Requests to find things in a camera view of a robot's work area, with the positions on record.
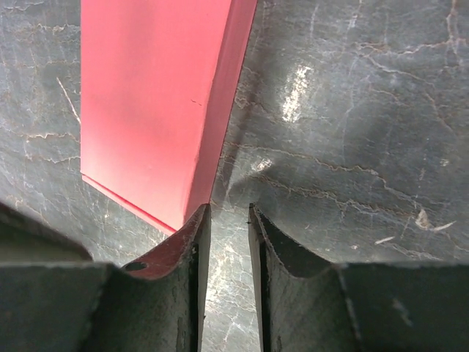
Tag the pink express box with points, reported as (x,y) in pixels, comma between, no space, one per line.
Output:
(158,81)

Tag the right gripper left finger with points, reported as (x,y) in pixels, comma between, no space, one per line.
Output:
(55,297)

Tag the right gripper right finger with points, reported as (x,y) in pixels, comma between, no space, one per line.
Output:
(307,303)

